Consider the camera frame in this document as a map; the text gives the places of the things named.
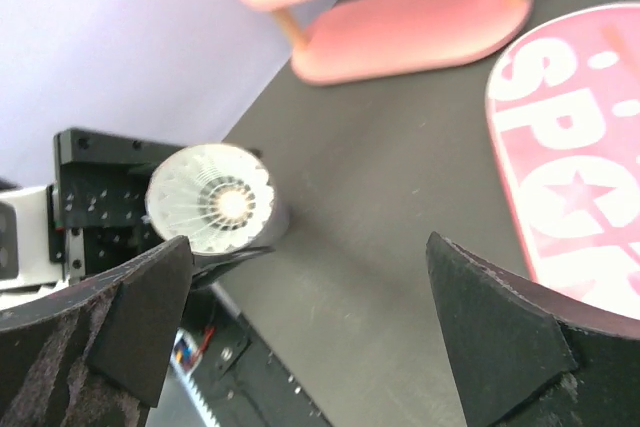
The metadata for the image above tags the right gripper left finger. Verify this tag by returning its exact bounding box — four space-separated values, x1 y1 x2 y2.
1 237 193 426

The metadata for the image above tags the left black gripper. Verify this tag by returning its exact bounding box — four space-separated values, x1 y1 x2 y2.
47 127 261 293

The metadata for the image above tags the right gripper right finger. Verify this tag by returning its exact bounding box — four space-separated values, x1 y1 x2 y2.
426 232 639 427

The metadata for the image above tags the white plastic shuttlecock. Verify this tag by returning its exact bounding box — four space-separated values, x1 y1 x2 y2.
149 144 276 253

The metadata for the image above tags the white shuttlecock tube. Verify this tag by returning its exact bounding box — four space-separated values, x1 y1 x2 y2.
146 142 290 256

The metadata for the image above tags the pink sport racket bag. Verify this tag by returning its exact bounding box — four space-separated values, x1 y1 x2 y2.
485 1 639 318

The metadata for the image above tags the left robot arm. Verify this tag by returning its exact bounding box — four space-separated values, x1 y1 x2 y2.
1 128 276 308

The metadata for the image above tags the pink three-tier wooden shelf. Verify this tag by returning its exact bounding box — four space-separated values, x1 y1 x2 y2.
242 0 532 85

